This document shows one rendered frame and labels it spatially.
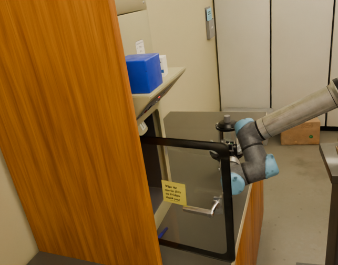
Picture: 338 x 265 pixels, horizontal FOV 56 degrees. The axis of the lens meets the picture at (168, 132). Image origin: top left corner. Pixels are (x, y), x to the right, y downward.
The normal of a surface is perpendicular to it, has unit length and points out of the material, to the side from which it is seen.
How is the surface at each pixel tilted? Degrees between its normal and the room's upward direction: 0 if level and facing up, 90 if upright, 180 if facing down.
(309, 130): 88
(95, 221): 90
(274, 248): 0
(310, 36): 90
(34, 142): 90
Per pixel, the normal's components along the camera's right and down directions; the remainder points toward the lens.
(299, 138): -0.25, 0.51
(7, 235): 0.93, 0.03
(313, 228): -0.13, -0.91
